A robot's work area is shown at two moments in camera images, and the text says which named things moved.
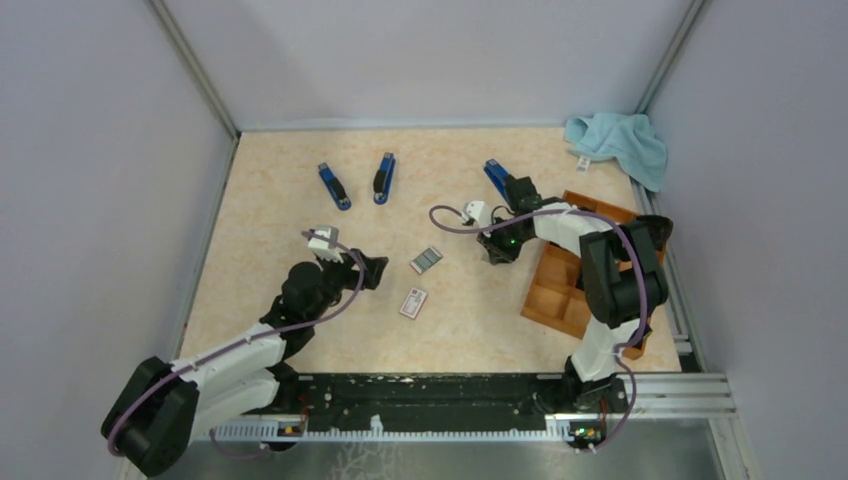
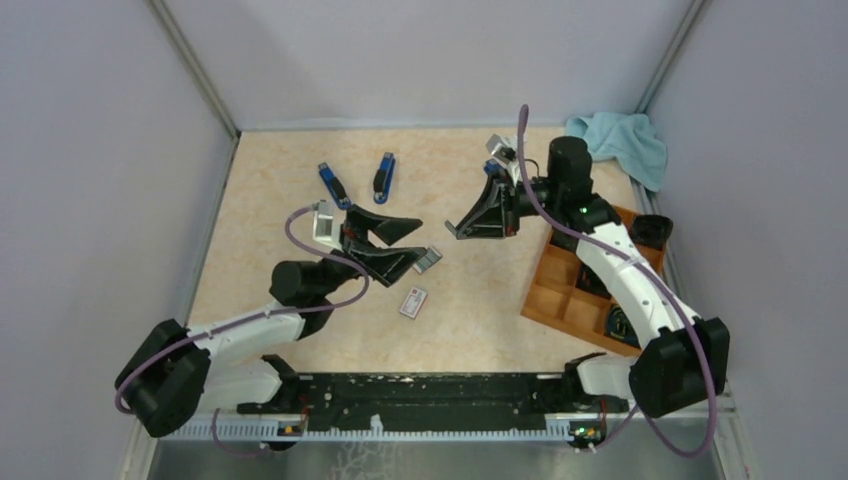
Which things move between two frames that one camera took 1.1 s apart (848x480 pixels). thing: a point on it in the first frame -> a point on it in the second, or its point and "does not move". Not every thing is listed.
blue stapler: [497, 174] does not move
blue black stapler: [334, 187] does not move
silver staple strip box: [426, 260] does not move
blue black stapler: [383, 178] does not move
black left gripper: [353, 275] -> [388, 264]
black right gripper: [496, 253] -> [486, 219]
